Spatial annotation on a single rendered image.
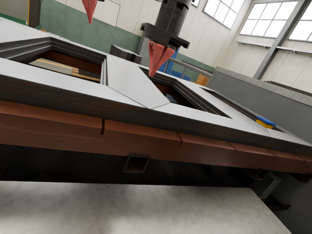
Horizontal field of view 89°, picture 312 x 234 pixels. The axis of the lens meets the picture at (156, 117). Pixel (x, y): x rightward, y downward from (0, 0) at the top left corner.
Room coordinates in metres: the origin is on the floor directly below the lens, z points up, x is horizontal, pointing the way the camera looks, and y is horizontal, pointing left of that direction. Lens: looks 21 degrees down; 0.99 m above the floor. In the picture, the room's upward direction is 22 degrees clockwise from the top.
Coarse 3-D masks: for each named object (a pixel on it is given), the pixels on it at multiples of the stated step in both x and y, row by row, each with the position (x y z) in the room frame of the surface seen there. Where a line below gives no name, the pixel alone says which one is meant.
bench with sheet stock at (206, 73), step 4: (168, 60) 4.35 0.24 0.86; (172, 60) 4.22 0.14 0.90; (176, 60) 4.07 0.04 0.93; (168, 64) 4.36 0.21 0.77; (180, 64) 3.95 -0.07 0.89; (184, 64) 3.81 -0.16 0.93; (188, 64) 4.09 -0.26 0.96; (188, 68) 3.69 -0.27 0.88; (192, 68) 3.58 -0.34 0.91; (196, 68) 3.49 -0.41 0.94; (200, 68) 3.76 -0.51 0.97; (164, 72) 4.35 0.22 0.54; (184, 72) 4.74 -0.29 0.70; (200, 72) 3.39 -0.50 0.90; (204, 72) 3.29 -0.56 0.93; (208, 72) 3.54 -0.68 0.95; (212, 72) 3.53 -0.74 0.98; (208, 76) 3.20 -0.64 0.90
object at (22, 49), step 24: (0, 48) 0.39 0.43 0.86; (24, 48) 0.50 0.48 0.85; (48, 48) 0.72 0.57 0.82; (72, 48) 0.81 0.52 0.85; (144, 72) 0.98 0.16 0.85; (0, 96) 0.23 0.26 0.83; (24, 96) 0.24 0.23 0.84; (48, 96) 0.26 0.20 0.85; (72, 96) 0.27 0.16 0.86; (192, 96) 0.83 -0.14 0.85; (216, 96) 1.17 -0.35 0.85; (120, 120) 0.32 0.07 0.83; (144, 120) 0.34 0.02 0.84; (168, 120) 0.36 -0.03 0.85; (192, 120) 0.39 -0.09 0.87; (264, 144) 0.52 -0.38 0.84; (288, 144) 0.57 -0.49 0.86
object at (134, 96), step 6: (120, 90) 0.39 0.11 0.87; (126, 96) 0.36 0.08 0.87; (132, 96) 0.38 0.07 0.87; (138, 96) 0.39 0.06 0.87; (144, 96) 0.42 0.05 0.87; (144, 102) 0.37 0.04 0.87; (150, 102) 0.38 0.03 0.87; (156, 102) 0.40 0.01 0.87; (162, 102) 0.43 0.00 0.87; (168, 102) 0.45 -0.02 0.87
